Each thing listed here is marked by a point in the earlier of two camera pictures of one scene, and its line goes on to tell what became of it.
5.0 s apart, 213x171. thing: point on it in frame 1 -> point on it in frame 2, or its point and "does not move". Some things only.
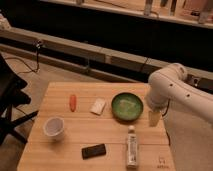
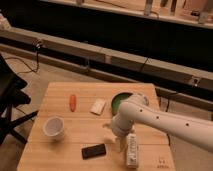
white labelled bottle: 132,158 does not move
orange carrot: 73,102 does not move
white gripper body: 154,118 -> 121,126
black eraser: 93,151 does not move
